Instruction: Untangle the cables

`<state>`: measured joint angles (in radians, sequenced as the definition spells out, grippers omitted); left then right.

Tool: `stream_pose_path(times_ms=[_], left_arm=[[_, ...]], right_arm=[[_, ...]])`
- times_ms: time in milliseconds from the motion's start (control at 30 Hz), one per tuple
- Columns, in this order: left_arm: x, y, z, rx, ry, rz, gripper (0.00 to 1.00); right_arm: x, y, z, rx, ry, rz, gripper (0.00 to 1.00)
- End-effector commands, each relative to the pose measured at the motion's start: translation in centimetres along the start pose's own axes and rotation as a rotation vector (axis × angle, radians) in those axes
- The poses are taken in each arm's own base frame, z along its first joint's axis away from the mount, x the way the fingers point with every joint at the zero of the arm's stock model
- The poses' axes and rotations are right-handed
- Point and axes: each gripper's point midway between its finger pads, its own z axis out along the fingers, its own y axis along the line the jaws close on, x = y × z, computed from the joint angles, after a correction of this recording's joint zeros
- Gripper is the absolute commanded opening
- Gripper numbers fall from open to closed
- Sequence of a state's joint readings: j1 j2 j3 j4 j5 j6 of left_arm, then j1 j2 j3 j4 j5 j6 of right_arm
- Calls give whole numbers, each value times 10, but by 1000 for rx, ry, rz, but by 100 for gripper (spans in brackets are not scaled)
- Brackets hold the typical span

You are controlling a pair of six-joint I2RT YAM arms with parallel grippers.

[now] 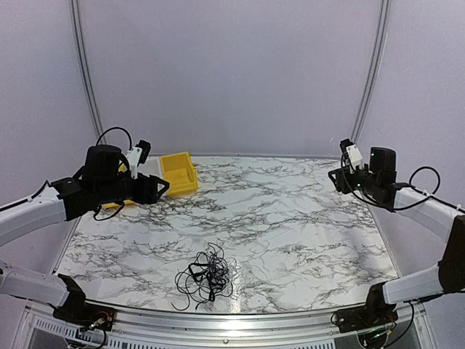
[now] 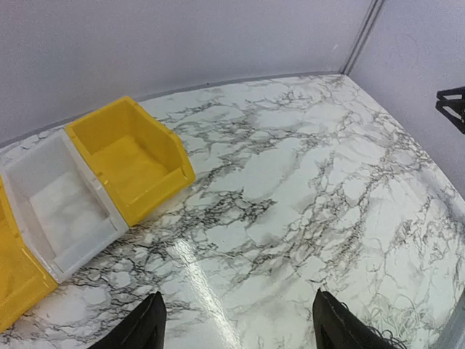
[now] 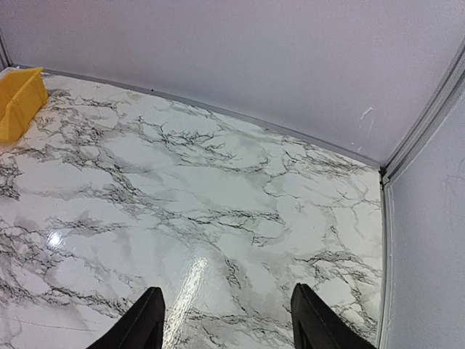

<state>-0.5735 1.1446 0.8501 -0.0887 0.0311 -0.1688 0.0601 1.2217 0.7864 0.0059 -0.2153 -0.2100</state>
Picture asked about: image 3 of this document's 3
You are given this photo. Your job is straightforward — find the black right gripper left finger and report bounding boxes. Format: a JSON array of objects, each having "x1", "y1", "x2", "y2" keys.
[{"x1": 88, "y1": 286, "x2": 165, "y2": 349}]

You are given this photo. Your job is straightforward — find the yellow bin right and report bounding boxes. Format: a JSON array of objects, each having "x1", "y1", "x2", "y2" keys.
[{"x1": 1, "y1": 68, "x2": 48, "y2": 143}]

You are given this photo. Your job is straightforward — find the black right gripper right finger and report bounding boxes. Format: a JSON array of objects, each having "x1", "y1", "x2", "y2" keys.
[{"x1": 291, "y1": 284, "x2": 374, "y2": 349}]

